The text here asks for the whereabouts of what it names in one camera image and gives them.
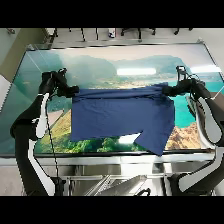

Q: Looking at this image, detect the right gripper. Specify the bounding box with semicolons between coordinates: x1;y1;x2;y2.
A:
162;84;182;98

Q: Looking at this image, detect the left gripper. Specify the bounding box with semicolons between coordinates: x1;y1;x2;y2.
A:
58;84;81;99

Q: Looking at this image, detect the blue T-shirt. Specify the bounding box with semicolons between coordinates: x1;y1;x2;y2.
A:
70;82;176;157

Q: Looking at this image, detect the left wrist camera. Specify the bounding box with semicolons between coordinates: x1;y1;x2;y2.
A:
57;67;68;80

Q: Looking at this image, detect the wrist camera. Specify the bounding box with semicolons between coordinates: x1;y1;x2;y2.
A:
57;67;68;80
175;65;188;83

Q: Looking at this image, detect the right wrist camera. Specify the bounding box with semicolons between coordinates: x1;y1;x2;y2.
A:
175;65;188;83

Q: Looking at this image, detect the black cable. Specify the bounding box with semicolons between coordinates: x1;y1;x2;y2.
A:
44;99;62;197

